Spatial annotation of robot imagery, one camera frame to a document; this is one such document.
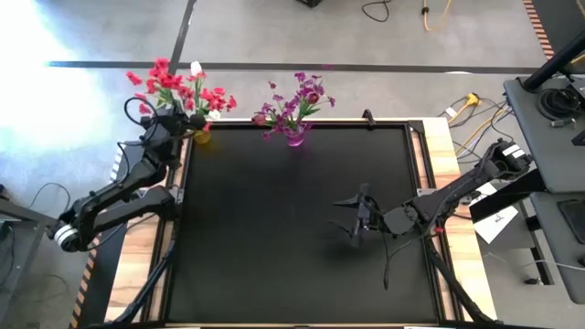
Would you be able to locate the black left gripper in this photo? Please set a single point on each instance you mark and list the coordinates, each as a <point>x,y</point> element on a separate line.
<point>164,130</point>

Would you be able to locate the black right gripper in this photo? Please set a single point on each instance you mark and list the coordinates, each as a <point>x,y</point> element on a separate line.
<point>397,220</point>

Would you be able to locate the white artificial tulip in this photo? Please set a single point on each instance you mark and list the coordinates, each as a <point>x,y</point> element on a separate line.
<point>195,67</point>
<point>214,114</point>

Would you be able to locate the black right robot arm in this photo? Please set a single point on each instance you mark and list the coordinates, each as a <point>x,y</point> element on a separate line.
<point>457,189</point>

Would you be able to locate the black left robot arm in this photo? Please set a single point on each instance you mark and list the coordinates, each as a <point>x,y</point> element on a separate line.
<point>114,201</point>

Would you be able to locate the yellow glass vase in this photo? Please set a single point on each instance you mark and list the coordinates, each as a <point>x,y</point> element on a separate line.
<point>202,137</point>

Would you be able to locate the purple glass vase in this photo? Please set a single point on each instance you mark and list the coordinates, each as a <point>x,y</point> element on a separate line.
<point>294,138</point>

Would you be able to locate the black table mat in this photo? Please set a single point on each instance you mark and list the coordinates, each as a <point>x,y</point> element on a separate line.
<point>274,228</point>

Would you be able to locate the small red tag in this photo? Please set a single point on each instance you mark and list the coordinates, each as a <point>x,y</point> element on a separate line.
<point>439,230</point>

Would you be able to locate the black table clamp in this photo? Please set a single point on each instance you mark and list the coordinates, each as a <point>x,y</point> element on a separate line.
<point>368,115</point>

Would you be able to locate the black diagonal support strut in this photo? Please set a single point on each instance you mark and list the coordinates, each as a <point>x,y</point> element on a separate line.
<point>452,285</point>
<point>146,288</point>

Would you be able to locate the white paper sheet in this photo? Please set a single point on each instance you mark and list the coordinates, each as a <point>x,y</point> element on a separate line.
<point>496,224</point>

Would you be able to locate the black desk support beam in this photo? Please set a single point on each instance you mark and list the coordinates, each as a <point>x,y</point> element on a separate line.
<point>516,194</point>

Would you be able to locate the yellow power plug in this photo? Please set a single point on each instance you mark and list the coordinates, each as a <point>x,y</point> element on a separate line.
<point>473,98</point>

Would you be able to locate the black box on floor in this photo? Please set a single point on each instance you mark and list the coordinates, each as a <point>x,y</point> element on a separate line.
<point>311,2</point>

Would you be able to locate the black floor mat striped edge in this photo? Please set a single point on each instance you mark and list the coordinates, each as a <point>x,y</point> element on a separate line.
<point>105,283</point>
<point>562,18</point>

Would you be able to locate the grey desk top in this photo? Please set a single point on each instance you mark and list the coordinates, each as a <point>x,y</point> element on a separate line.
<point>548,155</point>
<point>555,283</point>

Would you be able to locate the black monitor pole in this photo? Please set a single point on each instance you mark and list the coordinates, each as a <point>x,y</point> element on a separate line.
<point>555,61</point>

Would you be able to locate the grey metal bracket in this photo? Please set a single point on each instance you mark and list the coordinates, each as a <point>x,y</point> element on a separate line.
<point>422,192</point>

